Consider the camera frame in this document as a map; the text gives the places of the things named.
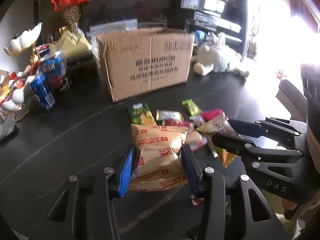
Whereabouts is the yellow white snack bag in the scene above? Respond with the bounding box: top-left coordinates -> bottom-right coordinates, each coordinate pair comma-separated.
196,112 -> 242,168

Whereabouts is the pink red snack bag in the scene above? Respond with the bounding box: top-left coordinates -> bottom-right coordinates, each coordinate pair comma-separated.
201,109 -> 223,121

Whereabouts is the fortune biscuits snack bag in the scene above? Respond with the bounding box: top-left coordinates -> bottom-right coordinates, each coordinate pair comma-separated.
129,124 -> 189,192

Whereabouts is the person's right hand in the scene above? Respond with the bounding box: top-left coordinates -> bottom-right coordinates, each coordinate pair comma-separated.
281,198 -> 298,210

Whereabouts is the yellow cracker packet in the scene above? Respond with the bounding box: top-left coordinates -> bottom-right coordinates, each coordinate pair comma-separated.
185,126 -> 207,152

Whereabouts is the green lime candy packet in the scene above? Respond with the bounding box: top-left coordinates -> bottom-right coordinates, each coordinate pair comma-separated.
182,99 -> 201,116

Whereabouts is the green chips packet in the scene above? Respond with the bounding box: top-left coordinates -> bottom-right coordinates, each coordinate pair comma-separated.
126,102 -> 156,126

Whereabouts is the red wafer packet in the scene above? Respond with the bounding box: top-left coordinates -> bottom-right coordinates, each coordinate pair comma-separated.
162,119 -> 193,129

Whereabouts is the silver candy packet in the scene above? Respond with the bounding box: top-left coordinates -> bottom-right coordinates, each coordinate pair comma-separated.
156,110 -> 184,122

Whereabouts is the white plush toy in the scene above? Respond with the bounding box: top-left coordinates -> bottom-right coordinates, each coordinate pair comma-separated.
193,44 -> 249,78

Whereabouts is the black box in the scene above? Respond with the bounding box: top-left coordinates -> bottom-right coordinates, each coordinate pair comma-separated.
66,51 -> 98,84

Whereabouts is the brown cardboard box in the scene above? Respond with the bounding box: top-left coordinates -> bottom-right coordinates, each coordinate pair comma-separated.
95,27 -> 195,102

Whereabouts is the blue soda can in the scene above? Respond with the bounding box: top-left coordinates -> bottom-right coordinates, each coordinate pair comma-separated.
30,73 -> 55,109

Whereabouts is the blue candy tube container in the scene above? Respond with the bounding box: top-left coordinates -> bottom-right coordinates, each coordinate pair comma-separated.
40,50 -> 70,91

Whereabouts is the white shell snack bowl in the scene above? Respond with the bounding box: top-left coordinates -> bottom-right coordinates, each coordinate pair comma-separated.
1,62 -> 39,122

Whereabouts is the black piano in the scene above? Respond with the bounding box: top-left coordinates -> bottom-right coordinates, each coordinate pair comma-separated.
167,0 -> 247,54

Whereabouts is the gold mountain shaped tin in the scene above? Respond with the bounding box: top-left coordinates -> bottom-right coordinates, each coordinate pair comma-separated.
56,30 -> 92,58

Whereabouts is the clear bag of pistachios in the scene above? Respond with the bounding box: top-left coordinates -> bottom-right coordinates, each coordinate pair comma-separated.
86,18 -> 138,68

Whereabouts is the upper white shell dish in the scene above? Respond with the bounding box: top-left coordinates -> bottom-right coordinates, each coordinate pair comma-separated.
4,22 -> 42,58

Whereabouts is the black television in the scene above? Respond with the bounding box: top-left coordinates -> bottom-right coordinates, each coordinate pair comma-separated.
80,0 -> 171,30

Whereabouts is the dried flower vase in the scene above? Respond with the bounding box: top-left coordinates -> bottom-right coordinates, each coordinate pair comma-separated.
62,5 -> 84,36

